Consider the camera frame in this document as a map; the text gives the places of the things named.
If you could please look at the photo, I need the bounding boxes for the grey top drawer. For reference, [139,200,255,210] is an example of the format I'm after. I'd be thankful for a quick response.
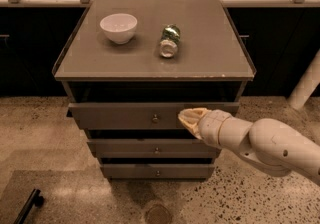
[69,102,239,130]

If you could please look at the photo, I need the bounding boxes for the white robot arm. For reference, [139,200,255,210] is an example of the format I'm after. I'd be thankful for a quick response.
[178,107,320,184]

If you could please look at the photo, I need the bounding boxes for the grey drawer cabinet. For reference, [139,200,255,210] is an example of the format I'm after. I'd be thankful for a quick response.
[53,0,255,168]

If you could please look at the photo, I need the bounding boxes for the grey bottom drawer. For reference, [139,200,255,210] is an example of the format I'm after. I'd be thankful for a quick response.
[101,164,214,179]

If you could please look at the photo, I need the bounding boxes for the green soda can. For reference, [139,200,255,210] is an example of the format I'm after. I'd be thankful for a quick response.
[160,24,180,58]

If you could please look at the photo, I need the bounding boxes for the round floor drain cover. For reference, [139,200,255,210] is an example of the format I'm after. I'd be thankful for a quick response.
[145,204,172,224]

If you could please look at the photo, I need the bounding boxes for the white ceramic bowl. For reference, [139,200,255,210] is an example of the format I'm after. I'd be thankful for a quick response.
[100,13,138,44]

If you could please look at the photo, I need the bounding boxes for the grey floor mat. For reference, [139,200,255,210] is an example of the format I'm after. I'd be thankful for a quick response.
[0,170,119,224]

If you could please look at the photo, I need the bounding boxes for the black bar on floor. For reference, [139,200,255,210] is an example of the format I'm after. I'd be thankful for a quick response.
[14,189,44,224]

